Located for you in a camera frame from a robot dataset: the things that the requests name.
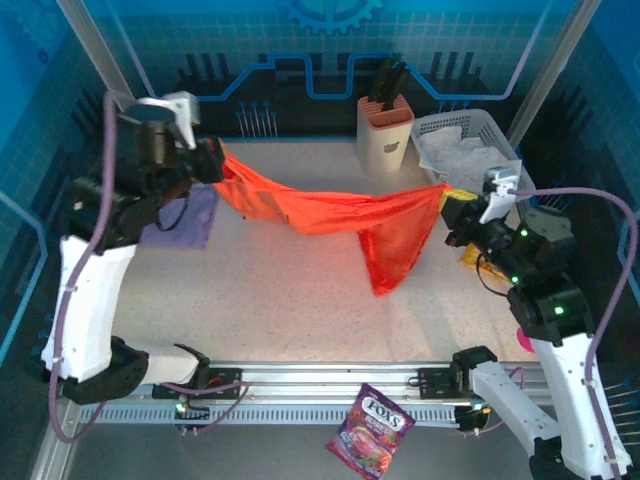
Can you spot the orange t-shirt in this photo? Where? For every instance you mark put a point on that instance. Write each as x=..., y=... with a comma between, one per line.
x=325, y=215

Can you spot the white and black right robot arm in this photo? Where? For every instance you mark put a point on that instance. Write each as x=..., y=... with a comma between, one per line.
x=565, y=390

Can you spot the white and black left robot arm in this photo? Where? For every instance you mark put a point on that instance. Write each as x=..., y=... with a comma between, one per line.
x=85, y=300

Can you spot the white crumpled t-shirt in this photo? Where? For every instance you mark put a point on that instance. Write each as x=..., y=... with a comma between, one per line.
x=460, y=155

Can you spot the yellow snack bag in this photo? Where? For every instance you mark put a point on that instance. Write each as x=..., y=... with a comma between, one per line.
x=472, y=260

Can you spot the purple folded t-shirt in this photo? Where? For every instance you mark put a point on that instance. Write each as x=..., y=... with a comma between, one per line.
x=192, y=225

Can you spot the white plastic basket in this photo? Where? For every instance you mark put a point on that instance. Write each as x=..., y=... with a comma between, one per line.
x=480, y=122

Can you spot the pink plastic cup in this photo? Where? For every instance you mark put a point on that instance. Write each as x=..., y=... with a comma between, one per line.
x=525, y=341

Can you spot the beige knife block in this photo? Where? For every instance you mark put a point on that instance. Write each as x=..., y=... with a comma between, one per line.
x=382, y=140

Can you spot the small black controller board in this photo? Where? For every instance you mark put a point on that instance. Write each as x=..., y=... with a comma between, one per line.
x=192, y=417
x=470, y=417

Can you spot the purple Fox's candy bag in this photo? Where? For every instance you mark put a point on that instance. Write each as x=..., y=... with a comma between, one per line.
x=372, y=430

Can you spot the slotted metal strip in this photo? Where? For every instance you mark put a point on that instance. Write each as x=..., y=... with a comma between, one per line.
x=280, y=414

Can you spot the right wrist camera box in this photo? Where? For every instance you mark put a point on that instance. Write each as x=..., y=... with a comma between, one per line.
x=500, y=202

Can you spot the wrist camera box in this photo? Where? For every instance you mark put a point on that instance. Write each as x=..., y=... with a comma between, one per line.
x=182, y=112
x=500, y=202

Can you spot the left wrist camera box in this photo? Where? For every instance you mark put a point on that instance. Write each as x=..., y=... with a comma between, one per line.
x=182, y=112

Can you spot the aluminium corner post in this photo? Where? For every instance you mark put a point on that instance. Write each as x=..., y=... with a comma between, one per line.
x=555, y=70
x=95, y=50

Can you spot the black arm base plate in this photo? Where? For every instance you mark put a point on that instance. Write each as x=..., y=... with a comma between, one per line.
x=225, y=382
x=435, y=382

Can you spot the aluminium frame rail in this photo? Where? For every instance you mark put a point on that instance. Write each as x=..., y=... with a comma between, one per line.
x=320, y=377

